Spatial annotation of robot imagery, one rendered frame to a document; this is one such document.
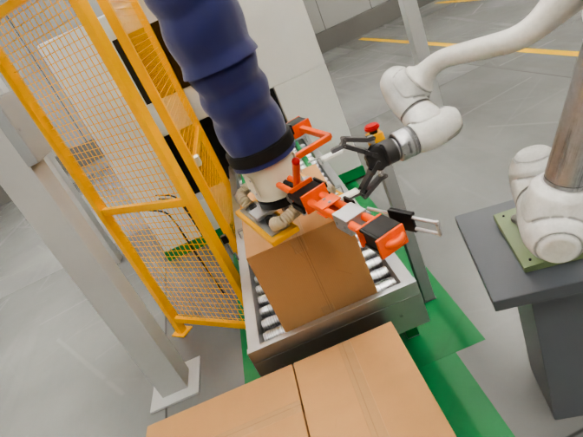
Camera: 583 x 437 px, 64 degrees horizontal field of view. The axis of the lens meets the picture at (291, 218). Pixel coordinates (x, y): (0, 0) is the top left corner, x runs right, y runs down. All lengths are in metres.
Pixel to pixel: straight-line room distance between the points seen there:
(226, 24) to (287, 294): 0.99
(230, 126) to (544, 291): 1.01
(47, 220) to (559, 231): 2.03
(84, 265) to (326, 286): 1.23
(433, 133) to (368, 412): 0.86
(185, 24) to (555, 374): 1.64
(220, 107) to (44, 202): 1.22
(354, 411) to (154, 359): 1.45
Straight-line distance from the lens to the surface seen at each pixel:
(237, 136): 1.41
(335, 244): 1.74
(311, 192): 1.29
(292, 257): 1.73
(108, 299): 2.57
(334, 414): 1.61
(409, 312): 1.92
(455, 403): 2.22
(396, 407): 1.56
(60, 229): 2.42
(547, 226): 1.32
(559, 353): 1.88
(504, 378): 2.27
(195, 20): 1.33
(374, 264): 2.12
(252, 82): 1.39
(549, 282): 1.53
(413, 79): 1.45
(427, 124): 1.40
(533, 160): 1.50
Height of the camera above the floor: 1.75
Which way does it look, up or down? 26 degrees down
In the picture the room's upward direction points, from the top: 25 degrees counter-clockwise
